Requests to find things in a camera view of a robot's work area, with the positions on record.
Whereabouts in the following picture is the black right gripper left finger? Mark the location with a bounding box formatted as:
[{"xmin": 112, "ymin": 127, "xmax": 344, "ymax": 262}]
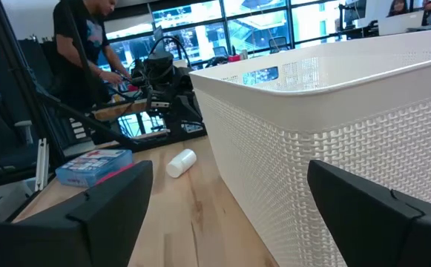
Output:
[{"xmin": 0, "ymin": 159, "xmax": 154, "ymax": 267}]

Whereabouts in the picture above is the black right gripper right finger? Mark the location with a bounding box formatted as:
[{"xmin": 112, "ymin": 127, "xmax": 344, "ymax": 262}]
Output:
[{"xmin": 306, "ymin": 159, "xmax": 431, "ymax": 267}]

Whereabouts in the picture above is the white perforated plastic basket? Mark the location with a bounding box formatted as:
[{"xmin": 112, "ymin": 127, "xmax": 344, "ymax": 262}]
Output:
[{"xmin": 188, "ymin": 27, "xmax": 431, "ymax": 267}]

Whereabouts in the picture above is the blue first aid box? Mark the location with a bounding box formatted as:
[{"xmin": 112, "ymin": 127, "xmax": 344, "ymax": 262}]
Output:
[{"xmin": 55, "ymin": 148, "xmax": 134, "ymax": 188}]

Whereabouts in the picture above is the white plastic strip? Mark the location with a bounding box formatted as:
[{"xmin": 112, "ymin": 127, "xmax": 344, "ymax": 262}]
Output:
[{"xmin": 35, "ymin": 137, "xmax": 49, "ymax": 192}]

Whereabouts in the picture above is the white pill bottle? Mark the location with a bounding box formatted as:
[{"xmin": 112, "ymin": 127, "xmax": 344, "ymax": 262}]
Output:
[{"xmin": 165, "ymin": 148, "xmax": 197, "ymax": 179}]

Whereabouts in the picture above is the wooden workbench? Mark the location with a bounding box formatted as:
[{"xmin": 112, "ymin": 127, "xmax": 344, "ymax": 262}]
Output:
[{"xmin": 92, "ymin": 99, "xmax": 149, "ymax": 122}]

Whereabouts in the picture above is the grey chair armrest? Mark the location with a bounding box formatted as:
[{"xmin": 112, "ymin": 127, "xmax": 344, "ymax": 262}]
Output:
[{"xmin": 14, "ymin": 119, "xmax": 34, "ymax": 146}]

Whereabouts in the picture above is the person's hand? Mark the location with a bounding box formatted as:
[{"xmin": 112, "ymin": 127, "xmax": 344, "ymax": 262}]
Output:
[{"xmin": 102, "ymin": 70, "xmax": 125, "ymax": 85}]

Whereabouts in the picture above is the black frame pole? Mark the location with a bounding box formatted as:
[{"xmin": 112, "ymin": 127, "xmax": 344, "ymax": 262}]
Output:
[{"xmin": 0, "ymin": 0, "xmax": 142, "ymax": 151}]

